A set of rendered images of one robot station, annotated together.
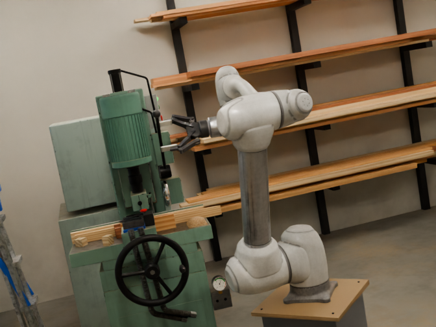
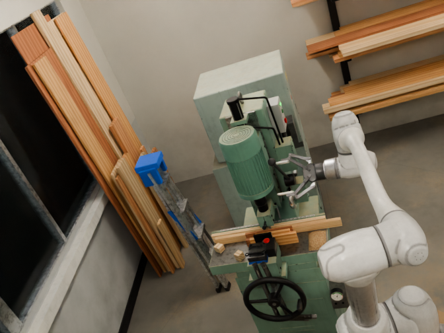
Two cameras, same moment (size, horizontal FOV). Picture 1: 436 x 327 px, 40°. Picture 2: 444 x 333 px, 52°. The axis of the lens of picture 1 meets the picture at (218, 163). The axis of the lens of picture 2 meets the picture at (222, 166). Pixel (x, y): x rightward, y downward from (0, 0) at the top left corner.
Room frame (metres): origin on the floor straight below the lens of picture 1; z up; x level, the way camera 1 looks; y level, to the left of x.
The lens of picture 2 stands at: (0.97, -0.35, 2.39)
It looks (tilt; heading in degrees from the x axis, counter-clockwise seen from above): 29 degrees down; 27
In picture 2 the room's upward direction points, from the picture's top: 22 degrees counter-clockwise
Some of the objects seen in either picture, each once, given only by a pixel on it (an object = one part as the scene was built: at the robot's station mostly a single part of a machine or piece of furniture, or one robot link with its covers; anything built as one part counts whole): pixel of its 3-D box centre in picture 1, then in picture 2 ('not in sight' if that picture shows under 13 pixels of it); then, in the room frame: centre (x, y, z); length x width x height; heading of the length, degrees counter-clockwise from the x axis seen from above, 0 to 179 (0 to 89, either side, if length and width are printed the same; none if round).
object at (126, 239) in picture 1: (140, 237); (265, 261); (2.45, 0.37, 0.91); 0.15 x 0.14 x 0.09; 97
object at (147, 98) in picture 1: (152, 111); (276, 115); (2.97, 0.27, 1.40); 0.10 x 0.06 x 0.16; 7
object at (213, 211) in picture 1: (149, 224); (275, 231); (2.64, 0.35, 0.92); 0.65 x 0.02 x 0.04; 97
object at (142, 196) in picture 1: (140, 201); (266, 213); (2.66, 0.37, 1.03); 0.14 x 0.07 x 0.09; 7
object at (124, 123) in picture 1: (125, 130); (246, 163); (2.64, 0.37, 1.35); 0.18 x 0.18 x 0.31
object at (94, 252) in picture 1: (141, 242); (268, 255); (2.53, 0.38, 0.87); 0.61 x 0.30 x 0.06; 97
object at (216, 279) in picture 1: (219, 284); (337, 295); (2.46, 0.09, 0.65); 0.06 x 0.04 x 0.08; 97
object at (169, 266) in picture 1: (150, 254); (281, 239); (2.76, 0.38, 0.76); 0.57 x 0.45 x 0.09; 7
